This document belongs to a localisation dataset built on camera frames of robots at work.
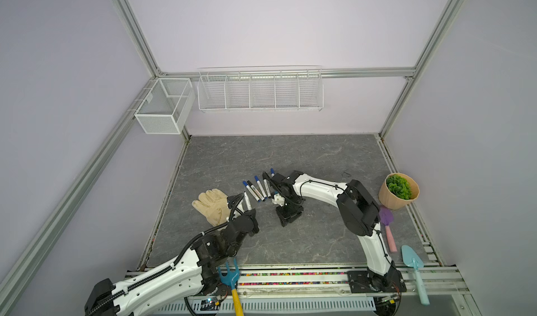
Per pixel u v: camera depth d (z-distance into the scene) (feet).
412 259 2.53
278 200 2.84
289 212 2.66
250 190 3.22
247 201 2.49
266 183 2.59
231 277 2.42
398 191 2.78
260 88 3.16
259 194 3.16
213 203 3.06
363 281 2.42
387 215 2.91
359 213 1.73
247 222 1.96
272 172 3.47
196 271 1.68
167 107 3.45
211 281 2.07
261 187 3.25
